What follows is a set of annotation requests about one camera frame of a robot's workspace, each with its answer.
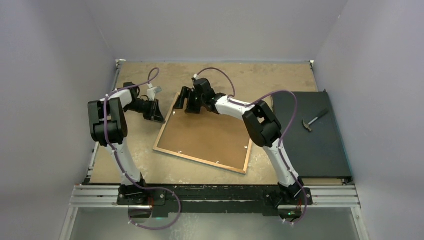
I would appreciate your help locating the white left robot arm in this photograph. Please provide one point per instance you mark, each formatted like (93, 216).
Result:
(108, 127)

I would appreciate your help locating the blue wooden picture frame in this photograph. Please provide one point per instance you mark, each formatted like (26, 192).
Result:
(198, 159)

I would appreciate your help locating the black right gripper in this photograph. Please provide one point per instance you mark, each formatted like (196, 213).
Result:
(187, 92)

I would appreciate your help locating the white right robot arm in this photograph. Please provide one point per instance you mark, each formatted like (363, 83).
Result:
(263, 127)

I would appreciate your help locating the dark green flat box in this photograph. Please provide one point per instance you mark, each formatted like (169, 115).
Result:
(319, 154)

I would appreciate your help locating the small black hammer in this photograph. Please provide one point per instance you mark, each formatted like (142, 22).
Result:
(307, 124)

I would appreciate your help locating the aluminium front rail frame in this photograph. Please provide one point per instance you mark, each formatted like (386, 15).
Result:
(335, 214)

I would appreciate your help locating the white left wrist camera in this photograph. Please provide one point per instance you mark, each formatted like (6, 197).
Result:
(152, 91)

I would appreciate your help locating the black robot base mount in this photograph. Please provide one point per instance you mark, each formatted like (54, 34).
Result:
(163, 199)

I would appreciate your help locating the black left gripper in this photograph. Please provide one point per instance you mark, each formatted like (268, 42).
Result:
(155, 113)

